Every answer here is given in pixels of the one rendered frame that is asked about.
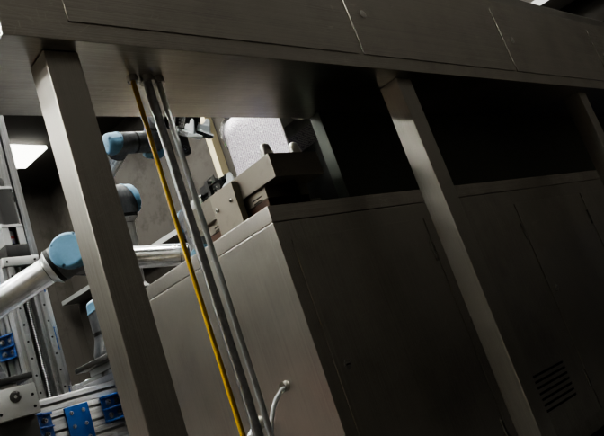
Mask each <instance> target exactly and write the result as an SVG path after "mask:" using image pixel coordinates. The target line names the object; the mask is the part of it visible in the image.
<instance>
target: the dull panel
mask: <svg viewBox="0 0 604 436"><path fill-rule="evenodd" d="M424 115H425V117H426V119H427V121H428V123H429V126H430V128H431V132H432V134H433V136H434V138H435V141H436V143H437V146H438V148H439V150H440V153H441V156H442V158H443V161H444V163H445V165H446V167H447V169H448V172H449V176H450V178H451V180H452V182H453V184H454V185H461V184H470V183H479V182H494V181H502V180H510V179H519V178H527V177H535V176H543V175H552V174H568V173H576V172H584V171H592V170H596V168H595V166H594V164H593V162H592V160H591V157H590V155H589V153H588V151H587V149H586V146H585V145H584V143H583V141H582V138H581V136H580V133H579V131H578V129H577V128H576V126H575V124H574V122H573V118H572V117H555V116H510V115H465V114H424ZM310 120H311V123H312V126H313V128H314V131H315V135H316V137H317V140H318V143H319V145H320V148H321V150H322V153H323V155H324V160H325V162H326V164H327V167H328V170H329V172H330V175H331V177H332V179H333V184H334V187H335V189H336V191H337V194H338V196H339V198H347V197H355V196H363V195H371V194H379V193H388V192H397V191H412V190H420V188H419V186H418V183H417V182H416V179H415V176H414V174H413V170H412V167H411V166H410V163H409V161H408V158H407V156H406V153H405V151H404V148H403V145H402V143H401V140H400V138H399V136H398V134H397V131H396V129H395V125H394V122H393V121H392V118H391V116H390V113H375V112H330V111H319V112H317V113H316V114H315V115H313V116H312V117H311V118H310Z"/></svg>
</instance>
